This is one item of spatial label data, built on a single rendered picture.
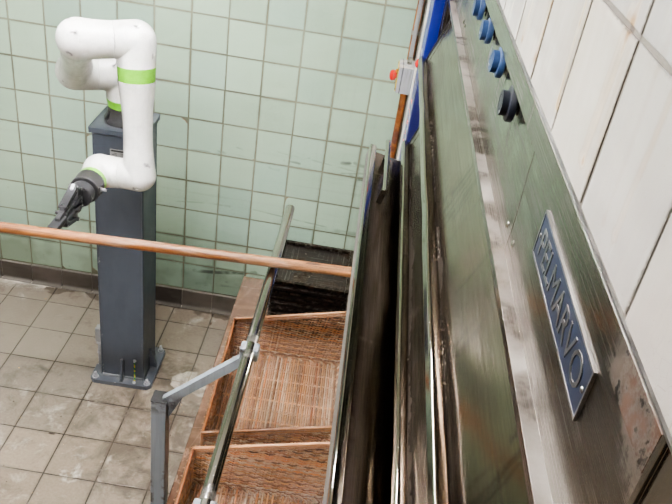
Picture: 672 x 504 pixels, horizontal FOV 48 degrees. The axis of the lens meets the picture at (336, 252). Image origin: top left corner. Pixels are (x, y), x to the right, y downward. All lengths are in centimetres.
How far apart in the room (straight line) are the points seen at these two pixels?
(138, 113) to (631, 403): 208
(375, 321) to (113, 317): 184
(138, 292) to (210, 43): 106
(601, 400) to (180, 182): 306
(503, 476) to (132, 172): 189
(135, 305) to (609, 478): 277
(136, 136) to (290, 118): 101
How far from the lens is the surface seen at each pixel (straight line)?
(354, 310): 156
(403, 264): 168
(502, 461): 80
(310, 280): 270
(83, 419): 333
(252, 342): 186
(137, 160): 247
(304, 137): 331
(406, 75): 281
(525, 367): 78
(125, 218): 297
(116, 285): 316
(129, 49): 237
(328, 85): 321
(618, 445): 55
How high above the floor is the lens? 238
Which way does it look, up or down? 32 degrees down
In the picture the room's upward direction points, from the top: 9 degrees clockwise
